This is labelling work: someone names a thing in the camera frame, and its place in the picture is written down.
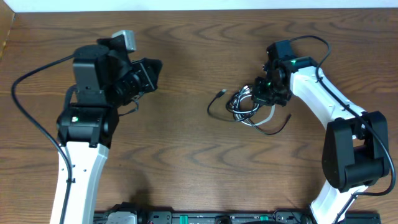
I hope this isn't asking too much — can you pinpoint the white USB cable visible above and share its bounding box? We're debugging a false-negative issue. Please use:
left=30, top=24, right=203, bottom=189
left=233, top=86, right=276, bottom=127

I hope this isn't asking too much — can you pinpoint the black USB cable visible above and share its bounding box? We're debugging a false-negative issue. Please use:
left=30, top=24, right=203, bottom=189
left=206, top=85, right=292, bottom=136

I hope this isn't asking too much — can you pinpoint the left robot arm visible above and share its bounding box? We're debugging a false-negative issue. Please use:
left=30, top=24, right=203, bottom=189
left=50, top=34, right=162, bottom=223

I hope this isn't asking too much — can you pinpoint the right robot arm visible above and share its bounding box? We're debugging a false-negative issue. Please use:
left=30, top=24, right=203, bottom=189
left=252, top=40, right=396, bottom=223

